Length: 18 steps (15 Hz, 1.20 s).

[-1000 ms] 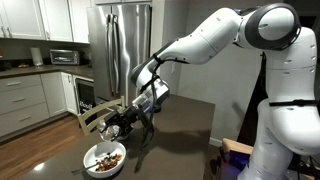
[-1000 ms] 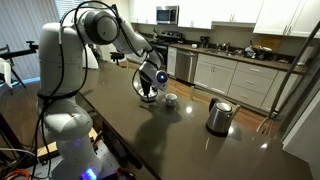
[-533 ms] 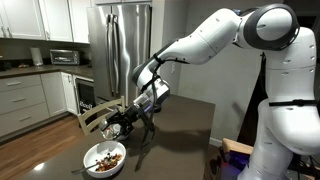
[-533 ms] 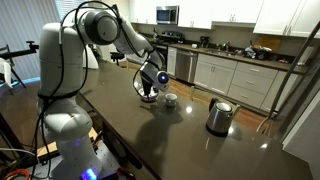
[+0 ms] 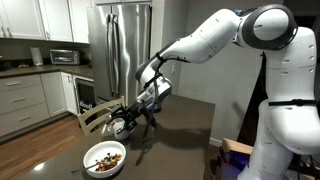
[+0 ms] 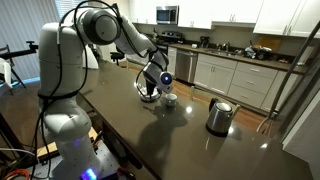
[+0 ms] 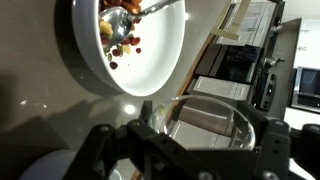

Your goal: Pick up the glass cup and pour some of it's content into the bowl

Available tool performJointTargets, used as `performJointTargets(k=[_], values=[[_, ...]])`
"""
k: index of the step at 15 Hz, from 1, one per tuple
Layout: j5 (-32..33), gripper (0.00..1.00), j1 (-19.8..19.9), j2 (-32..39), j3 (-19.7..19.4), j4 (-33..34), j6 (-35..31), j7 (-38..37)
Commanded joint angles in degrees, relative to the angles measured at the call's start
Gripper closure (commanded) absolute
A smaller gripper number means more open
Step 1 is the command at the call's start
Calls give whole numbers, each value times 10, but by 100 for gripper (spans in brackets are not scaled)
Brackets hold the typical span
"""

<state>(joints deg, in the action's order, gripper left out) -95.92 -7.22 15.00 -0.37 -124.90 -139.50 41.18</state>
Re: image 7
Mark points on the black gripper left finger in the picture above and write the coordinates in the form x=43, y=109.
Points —
x=90, y=153

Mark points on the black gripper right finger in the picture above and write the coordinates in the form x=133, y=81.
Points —
x=275, y=150

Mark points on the clear glass bowl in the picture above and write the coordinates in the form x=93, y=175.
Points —
x=200, y=133

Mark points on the white ceramic bowl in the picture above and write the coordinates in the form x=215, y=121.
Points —
x=156, y=60

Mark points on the white ceramic mug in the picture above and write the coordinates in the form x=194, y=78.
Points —
x=43, y=166

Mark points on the narrow white cabinet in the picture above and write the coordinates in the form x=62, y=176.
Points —
x=220, y=87

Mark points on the steel stovetop tea kettle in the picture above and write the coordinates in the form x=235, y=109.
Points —
x=271, y=62

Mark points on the black and steel stove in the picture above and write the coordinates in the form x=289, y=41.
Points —
x=233, y=63

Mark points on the colourful cereal pieces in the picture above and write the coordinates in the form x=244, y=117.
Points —
x=115, y=52

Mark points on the white lower kitchen cabinets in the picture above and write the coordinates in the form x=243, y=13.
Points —
x=253, y=23

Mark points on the silver metal spoon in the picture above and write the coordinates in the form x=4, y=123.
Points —
x=115, y=23

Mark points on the cream wooden chair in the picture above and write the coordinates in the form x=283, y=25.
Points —
x=233, y=20

